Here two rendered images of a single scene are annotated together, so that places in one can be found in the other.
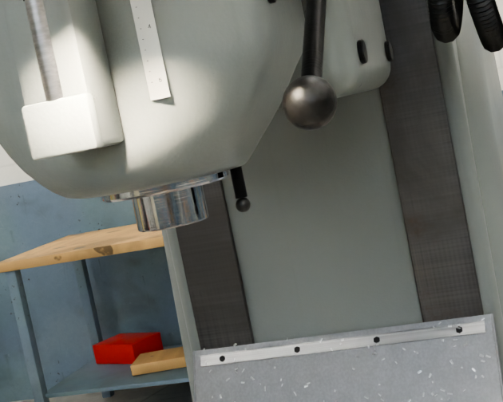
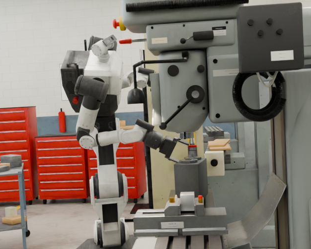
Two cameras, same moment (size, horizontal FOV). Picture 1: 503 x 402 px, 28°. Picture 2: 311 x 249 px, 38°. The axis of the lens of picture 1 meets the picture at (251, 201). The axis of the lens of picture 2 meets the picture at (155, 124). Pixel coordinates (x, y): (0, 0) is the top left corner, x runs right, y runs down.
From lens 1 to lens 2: 1.74 m
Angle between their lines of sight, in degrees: 77
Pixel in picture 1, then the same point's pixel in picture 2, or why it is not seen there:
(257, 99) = (175, 122)
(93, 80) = (154, 116)
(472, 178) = (287, 148)
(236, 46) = (166, 115)
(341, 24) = (211, 110)
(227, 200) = (274, 138)
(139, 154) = not seen: hidden behind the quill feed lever
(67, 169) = not seen: hidden behind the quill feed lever
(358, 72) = (213, 119)
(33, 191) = not seen: outside the picture
